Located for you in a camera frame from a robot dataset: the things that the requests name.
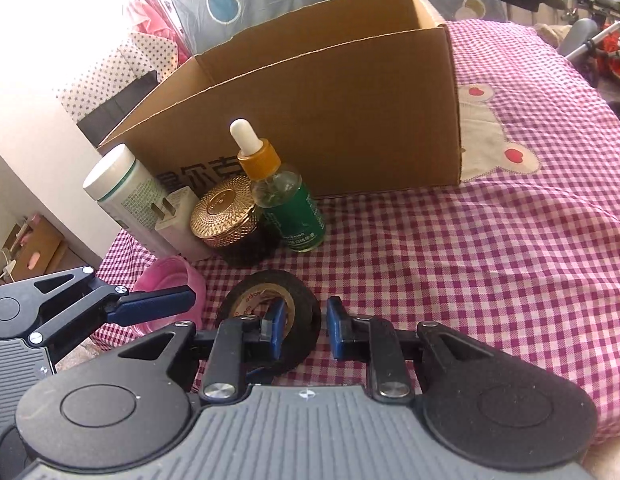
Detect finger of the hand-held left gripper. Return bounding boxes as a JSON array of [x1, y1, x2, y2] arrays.
[[29, 267, 197, 347]]

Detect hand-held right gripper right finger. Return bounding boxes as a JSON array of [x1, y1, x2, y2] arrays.
[[326, 296, 495, 403]]

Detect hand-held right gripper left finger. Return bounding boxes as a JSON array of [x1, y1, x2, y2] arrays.
[[117, 302, 287, 403]]

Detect pink plastic cup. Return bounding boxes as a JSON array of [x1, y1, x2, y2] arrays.
[[130, 255, 208, 338]]

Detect black tape roll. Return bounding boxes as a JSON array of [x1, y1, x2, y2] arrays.
[[216, 270, 321, 373]]

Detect gold lid cosmetic jar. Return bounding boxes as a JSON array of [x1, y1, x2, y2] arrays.
[[190, 175, 271, 268]]

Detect green dropper bottle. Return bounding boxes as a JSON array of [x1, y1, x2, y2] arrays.
[[229, 118, 327, 252]]

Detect brown cardboard box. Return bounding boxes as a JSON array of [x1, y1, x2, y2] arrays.
[[97, 0, 463, 201]]

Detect white charger plug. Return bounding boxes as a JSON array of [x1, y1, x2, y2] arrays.
[[154, 186, 211, 263]]

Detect white bottle with green label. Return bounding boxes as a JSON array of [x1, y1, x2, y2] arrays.
[[82, 143, 175, 261]]

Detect brown wooden furniture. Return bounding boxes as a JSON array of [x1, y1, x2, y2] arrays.
[[0, 212, 66, 286]]

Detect pink checkered tablecloth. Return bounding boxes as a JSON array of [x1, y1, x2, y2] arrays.
[[92, 19, 620, 446]]

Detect dark cabinet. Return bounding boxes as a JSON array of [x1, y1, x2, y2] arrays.
[[77, 71, 161, 148]]

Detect white star-dotted cloth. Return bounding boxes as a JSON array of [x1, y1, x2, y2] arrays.
[[55, 30, 178, 116]]

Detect pink hanging clothes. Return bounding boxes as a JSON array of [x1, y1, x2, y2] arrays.
[[122, 0, 183, 61]]

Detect wheelchair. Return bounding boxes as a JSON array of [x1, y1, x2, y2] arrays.
[[554, 0, 620, 106]]

